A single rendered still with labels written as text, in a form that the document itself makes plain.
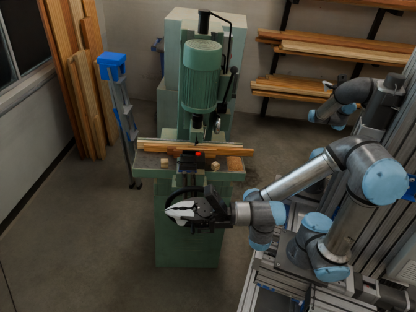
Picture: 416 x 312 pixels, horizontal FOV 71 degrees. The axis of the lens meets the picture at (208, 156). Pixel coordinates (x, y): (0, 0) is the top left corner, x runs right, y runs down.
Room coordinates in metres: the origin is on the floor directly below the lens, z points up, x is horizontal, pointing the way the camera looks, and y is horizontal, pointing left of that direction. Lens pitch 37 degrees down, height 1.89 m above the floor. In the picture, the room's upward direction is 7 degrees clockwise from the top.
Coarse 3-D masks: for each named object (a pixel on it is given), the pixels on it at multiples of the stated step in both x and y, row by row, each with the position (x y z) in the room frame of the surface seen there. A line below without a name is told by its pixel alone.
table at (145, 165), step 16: (144, 160) 1.22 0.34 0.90; (160, 160) 1.23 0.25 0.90; (176, 160) 1.25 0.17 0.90; (208, 160) 1.28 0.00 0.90; (224, 160) 1.30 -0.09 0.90; (144, 176) 1.15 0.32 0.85; (160, 176) 1.16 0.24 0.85; (208, 176) 1.19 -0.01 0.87; (224, 176) 1.20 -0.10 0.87; (240, 176) 1.21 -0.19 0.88
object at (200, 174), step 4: (176, 168) 1.11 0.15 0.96; (176, 172) 1.08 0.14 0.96; (180, 172) 1.09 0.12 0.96; (200, 172) 1.10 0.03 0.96; (204, 172) 1.11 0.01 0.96; (176, 176) 1.07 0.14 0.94; (180, 176) 1.08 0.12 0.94; (188, 176) 1.08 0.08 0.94; (196, 176) 1.09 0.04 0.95; (200, 176) 1.09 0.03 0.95; (176, 180) 1.07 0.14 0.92; (180, 180) 1.08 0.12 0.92; (188, 180) 1.08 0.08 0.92; (196, 180) 1.09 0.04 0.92; (200, 180) 1.09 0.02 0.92; (176, 184) 1.07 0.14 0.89; (180, 184) 1.08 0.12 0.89; (188, 184) 1.08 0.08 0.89; (196, 184) 1.09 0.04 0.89; (200, 184) 1.09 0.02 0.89
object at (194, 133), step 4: (192, 124) 1.36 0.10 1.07; (192, 128) 1.33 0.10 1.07; (192, 132) 1.29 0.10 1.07; (196, 132) 1.29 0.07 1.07; (200, 132) 1.30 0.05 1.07; (192, 136) 1.29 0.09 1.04; (196, 136) 1.29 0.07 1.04; (200, 136) 1.30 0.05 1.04; (192, 140) 1.29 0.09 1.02; (200, 140) 1.30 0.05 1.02
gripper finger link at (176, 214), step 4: (168, 212) 0.59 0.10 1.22; (172, 212) 0.59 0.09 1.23; (176, 212) 0.59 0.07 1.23; (180, 212) 0.59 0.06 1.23; (184, 212) 0.59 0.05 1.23; (188, 212) 0.59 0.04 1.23; (192, 212) 0.59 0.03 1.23; (172, 216) 0.58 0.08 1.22; (176, 216) 0.58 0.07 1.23; (180, 216) 0.58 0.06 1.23; (192, 216) 0.58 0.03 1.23; (176, 220) 0.58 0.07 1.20; (180, 220) 0.59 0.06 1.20; (184, 220) 0.59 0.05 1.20; (180, 224) 0.59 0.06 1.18; (184, 224) 0.59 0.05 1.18
